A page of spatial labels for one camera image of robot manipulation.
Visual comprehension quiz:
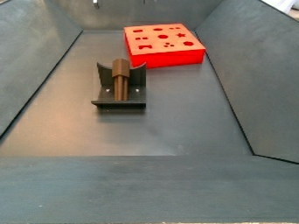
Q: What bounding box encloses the brown three prong object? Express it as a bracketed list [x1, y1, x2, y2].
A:
[113, 59, 130, 101]

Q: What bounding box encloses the red block with shaped holes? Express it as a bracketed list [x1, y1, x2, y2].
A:
[125, 24, 206, 68]

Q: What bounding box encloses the black curved fixture stand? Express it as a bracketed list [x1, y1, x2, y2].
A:
[91, 64, 146, 109]

